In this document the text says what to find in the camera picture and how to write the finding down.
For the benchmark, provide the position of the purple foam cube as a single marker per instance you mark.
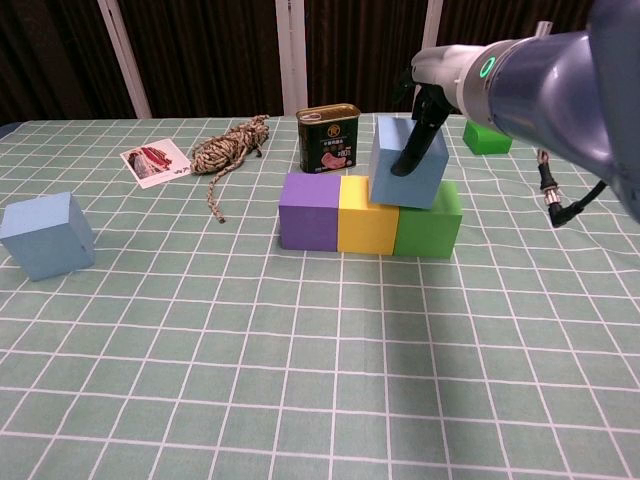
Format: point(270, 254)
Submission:
point(310, 217)

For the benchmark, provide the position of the green checkered tablecloth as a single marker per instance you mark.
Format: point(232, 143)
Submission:
point(320, 375)

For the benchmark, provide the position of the white photo card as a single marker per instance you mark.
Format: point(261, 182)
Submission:
point(155, 162)

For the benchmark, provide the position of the dark green luncheon meat can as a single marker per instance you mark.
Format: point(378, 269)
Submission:
point(330, 142)

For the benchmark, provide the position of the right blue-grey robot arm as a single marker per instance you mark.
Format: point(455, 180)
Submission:
point(550, 90)

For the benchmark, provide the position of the green foam cube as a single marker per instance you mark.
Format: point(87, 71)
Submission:
point(427, 232)

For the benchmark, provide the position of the green toy building brick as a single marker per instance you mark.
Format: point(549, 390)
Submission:
point(485, 141)

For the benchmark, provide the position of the black curtain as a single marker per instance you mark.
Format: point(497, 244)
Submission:
point(210, 55)

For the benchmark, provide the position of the yellow foam cube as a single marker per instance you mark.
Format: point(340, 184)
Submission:
point(362, 227)

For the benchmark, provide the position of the light blue foam cube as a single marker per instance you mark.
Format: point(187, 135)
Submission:
point(395, 185)
point(45, 240)

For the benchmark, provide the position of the blue table pad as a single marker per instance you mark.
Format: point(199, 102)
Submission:
point(6, 130)

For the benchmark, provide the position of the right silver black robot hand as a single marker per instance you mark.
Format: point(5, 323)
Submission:
point(440, 65)

